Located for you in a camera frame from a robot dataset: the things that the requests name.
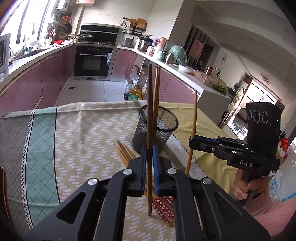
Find brown wooden chair back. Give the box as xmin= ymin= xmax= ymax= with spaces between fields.
xmin=0 ymin=167 xmax=11 ymax=223

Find black camera box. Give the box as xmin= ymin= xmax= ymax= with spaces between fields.
xmin=246 ymin=102 xmax=281 ymax=158

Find wooden chopstick red end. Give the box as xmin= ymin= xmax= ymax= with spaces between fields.
xmin=152 ymin=65 xmax=161 ymax=146

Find white bowl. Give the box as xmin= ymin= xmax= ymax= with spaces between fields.
xmin=178 ymin=64 xmax=194 ymax=74

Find pink kitchen cabinets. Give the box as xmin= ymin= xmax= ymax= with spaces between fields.
xmin=0 ymin=45 xmax=204 ymax=117

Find silver microwave oven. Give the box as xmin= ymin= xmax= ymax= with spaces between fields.
xmin=0 ymin=33 xmax=11 ymax=73

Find dark wooden chopstick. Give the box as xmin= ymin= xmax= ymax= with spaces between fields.
xmin=147 ymin=64 xmax=153 ymax=217

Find stainless steel pot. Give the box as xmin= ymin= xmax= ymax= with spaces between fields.
xmin=137 ymin=37 xmax=153 ymax=53

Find patterned beige green tablecloth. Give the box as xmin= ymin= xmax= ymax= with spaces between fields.
xmin=1 ymin=101 xmax=236 ymax=240

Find built-in black oven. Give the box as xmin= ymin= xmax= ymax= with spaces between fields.
xmin=73 ymin=24 xmax=120 ymax=81

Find right hand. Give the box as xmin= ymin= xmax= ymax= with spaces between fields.
xmin=233 ymin=169 xmax=269 ymax=200

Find black wok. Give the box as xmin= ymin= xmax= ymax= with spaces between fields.
xmin=78 ymin=33 xmax=94 ymax=43

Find black mesh utensil holder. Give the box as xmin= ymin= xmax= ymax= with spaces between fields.
xmin=132 ymin=105 xmax=179 ymax=154

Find pink sleeve forearm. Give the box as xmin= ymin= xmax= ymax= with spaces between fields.
xmin=245 ymin=189 xmax=295 ymax=237

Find cooking oil bottle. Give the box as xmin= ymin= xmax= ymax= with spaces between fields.
xmin=128 ymin=86 xmax=142 ymax=101

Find teal food cover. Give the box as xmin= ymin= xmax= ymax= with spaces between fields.
xmin=169 ymin=45 xmax=187 ymax=66

